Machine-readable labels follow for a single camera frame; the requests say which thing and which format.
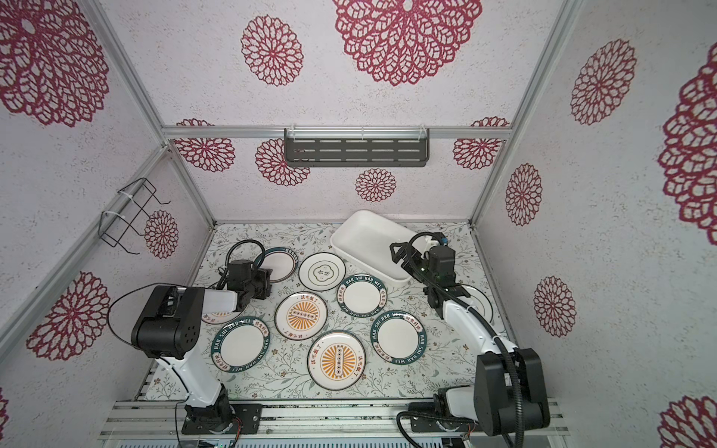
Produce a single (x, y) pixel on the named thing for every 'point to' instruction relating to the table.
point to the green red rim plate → (281, 260)
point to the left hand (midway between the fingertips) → (275, 272)
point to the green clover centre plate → (322, 272)
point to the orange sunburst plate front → (336, 360)
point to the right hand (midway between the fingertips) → (398, 248)
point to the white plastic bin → (365, 238)
